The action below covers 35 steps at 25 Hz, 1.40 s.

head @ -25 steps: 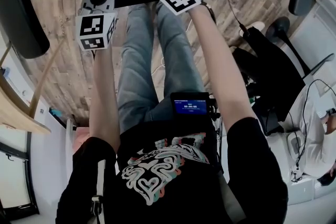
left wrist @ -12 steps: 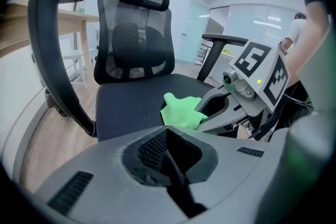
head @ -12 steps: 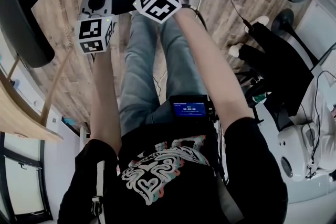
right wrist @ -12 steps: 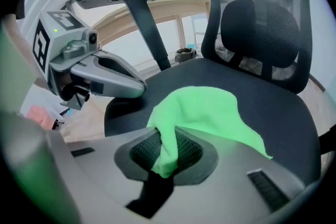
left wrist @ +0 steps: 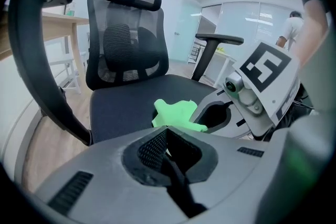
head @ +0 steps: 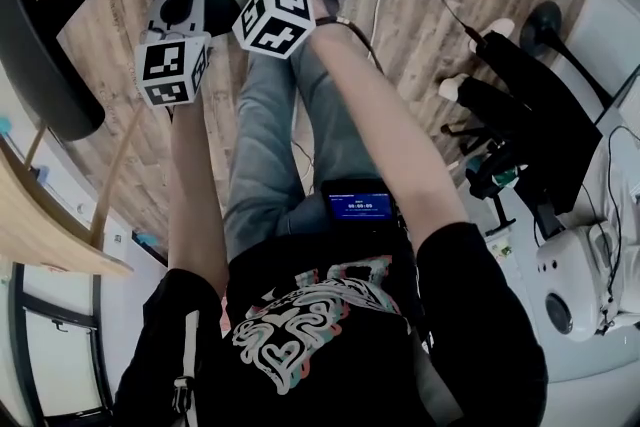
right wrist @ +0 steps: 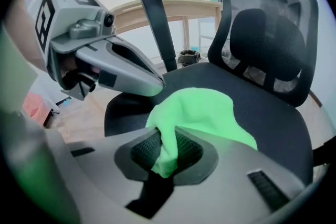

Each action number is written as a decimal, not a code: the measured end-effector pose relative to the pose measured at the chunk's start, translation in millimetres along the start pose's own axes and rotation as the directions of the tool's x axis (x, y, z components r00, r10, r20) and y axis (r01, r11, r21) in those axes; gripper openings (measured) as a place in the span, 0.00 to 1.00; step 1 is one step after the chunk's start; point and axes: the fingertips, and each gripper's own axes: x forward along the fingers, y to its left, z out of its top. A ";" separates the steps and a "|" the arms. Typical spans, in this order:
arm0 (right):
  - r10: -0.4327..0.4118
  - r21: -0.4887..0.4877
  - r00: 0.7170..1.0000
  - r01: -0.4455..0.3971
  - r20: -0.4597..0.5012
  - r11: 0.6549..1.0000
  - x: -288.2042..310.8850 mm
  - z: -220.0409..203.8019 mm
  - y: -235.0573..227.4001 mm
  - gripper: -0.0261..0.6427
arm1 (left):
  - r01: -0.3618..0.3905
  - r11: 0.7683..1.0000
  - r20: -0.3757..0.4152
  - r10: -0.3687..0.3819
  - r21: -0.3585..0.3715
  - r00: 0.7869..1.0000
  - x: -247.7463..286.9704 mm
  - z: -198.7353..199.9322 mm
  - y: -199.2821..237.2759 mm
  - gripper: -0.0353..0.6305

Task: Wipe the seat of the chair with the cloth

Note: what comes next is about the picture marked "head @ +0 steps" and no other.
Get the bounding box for black and teal box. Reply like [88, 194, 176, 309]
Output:
[131, 229, 167, 267]

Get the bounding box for person's right grey backpack strap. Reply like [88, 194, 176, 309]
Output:
[413, 347, 466, 427]

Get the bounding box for white hard-shell backpack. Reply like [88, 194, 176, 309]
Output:
[535, 219, 632, 344]

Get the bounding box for person's grey jeans legs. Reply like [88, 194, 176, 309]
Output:
[222, 34, 401, 266]

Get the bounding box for black-framed window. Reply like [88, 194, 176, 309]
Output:
[9, 262, 114, 421]

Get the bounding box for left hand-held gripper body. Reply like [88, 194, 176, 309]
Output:
[133, 28, 215, 109]

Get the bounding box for person's grey backpack strap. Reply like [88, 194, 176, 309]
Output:
[413, 347, 466, 427]
[172, 309, 201, 416]

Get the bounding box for person's right forearm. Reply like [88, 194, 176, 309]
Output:
[307, 32, 472, 259]

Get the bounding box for white cable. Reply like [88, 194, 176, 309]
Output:
[368, 0, 385, 62]

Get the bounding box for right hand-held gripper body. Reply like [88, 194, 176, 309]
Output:
[231, 0, 342, 61]

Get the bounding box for person's black printed t-shirt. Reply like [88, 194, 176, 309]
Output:
[112, 222, 550, 427]

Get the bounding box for curved wooden desk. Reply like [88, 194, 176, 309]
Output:
[0, 104, 145, 277]

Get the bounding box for person's left grey backpack strap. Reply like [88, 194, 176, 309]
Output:
[172, 309, 201, 416]

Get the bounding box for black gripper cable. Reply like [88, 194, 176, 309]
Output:
[314, 14, 387, 75]

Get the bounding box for black screen device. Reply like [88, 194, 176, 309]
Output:
[320, 178, 401, 235]

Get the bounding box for black metal stand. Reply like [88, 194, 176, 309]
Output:
[442, 124, 531, 237]

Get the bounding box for person's left forearm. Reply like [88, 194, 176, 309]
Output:
[167, 100, 231, 289]

